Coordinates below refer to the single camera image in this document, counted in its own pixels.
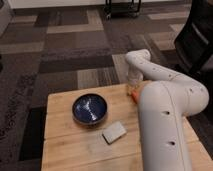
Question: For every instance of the black office chair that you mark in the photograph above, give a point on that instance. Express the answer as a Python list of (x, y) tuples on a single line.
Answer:
[(194, 45)]

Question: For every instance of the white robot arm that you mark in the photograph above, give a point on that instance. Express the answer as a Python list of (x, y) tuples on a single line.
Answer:
[(162, 105)]

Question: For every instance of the orange pepper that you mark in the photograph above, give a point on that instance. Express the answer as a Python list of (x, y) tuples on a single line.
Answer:
[(135, 96)]

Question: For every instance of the black wheeled cart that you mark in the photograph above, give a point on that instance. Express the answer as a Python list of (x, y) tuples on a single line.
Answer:
[(131, 8)]

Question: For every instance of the white rectangular sponge block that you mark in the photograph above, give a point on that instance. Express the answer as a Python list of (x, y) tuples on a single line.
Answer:
[(114, 132)]

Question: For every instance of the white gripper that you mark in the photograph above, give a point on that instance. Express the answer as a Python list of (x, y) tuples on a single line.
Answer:
[(133, 80)]

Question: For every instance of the dark blue ceramic bowl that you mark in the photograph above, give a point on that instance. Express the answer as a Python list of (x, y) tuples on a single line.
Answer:
[(89, 109)]

